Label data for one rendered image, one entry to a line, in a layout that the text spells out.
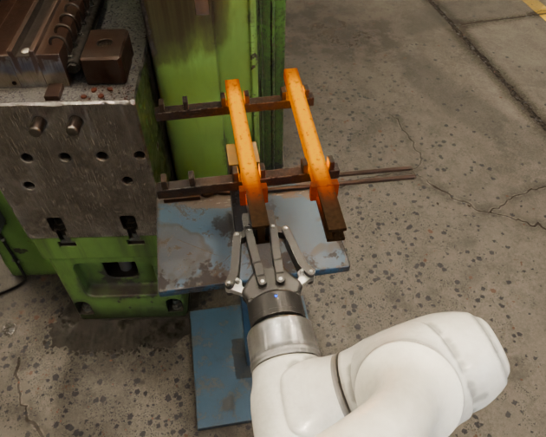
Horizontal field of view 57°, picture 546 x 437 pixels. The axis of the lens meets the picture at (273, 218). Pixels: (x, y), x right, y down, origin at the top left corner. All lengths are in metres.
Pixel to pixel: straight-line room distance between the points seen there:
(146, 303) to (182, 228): 0.64
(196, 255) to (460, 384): 0.69
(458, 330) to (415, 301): 1.35
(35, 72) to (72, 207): 0.36
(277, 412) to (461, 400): 0.19
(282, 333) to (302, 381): 0.07
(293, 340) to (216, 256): 0.48
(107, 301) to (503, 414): 1.29
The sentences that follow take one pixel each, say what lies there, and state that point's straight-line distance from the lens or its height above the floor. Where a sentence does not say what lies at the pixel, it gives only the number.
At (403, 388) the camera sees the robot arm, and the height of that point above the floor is 1.14.
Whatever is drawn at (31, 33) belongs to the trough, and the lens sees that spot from 1.27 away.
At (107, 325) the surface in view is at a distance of 1.85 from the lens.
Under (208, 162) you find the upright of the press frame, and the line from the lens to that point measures 1.48.
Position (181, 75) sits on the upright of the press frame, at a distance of 1.31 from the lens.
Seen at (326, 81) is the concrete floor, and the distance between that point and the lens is 2.76.
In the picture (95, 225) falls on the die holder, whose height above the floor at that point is 0.52.
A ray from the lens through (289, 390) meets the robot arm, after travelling 0.59.
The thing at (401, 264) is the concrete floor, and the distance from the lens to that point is 1.97.
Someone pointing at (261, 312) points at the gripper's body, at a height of 0.98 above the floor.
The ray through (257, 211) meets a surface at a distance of 0.78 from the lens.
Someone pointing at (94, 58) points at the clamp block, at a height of 0.98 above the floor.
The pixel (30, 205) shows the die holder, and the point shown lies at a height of 0.60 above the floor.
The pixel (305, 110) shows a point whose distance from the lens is 0.98.
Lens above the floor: 1.56
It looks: 50 degrees down
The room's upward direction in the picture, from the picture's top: straight up
